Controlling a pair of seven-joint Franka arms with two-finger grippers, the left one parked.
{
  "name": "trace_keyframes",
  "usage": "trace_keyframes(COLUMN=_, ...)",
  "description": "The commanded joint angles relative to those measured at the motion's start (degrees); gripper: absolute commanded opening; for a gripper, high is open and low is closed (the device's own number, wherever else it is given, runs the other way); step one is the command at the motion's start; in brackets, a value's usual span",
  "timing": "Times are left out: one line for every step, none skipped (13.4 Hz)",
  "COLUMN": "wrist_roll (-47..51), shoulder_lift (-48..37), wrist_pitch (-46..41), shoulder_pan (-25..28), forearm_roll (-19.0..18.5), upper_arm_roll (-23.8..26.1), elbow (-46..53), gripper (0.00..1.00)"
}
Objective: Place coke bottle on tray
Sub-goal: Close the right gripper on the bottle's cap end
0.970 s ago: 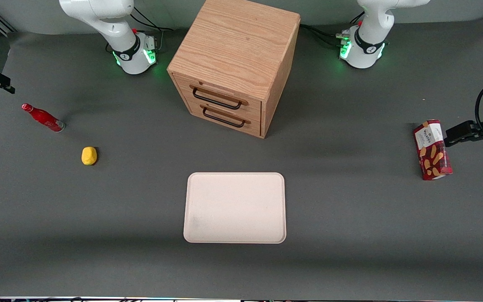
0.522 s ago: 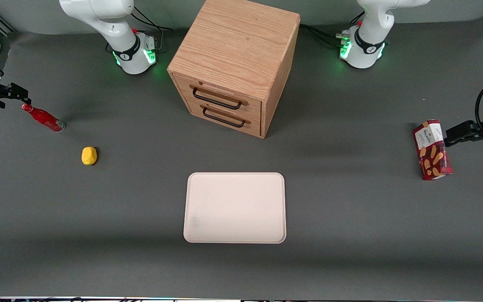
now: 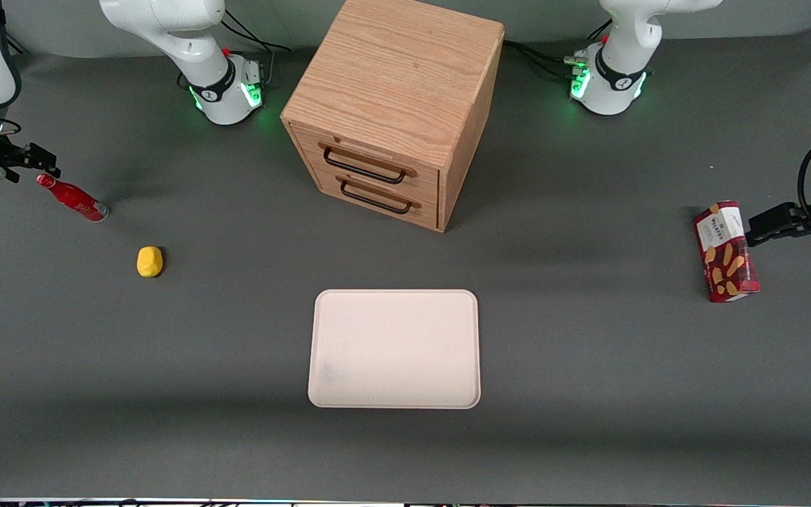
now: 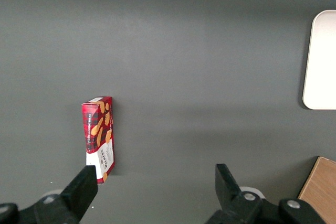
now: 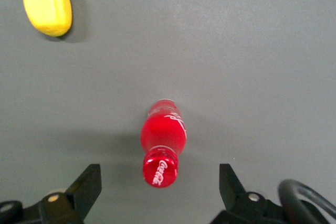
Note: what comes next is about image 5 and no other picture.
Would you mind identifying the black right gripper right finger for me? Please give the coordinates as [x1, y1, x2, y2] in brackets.
[209, 163, 285, 224]

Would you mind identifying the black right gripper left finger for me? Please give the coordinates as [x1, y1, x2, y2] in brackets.
[39, 163, 102, 224]

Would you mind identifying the red coke bottle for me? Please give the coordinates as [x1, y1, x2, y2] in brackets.
[140, 98, 188, 189]

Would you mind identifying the yellow lemon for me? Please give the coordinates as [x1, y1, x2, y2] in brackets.
[22, 0, 73, 37]

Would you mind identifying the black looped cable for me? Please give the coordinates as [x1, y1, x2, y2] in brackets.
[277, 179, 336, 224]

